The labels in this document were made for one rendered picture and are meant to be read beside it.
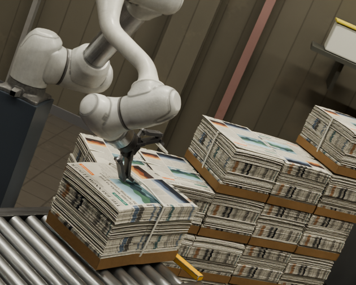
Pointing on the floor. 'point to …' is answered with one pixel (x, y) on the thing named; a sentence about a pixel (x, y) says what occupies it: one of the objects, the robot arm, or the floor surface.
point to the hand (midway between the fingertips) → (150, 165)
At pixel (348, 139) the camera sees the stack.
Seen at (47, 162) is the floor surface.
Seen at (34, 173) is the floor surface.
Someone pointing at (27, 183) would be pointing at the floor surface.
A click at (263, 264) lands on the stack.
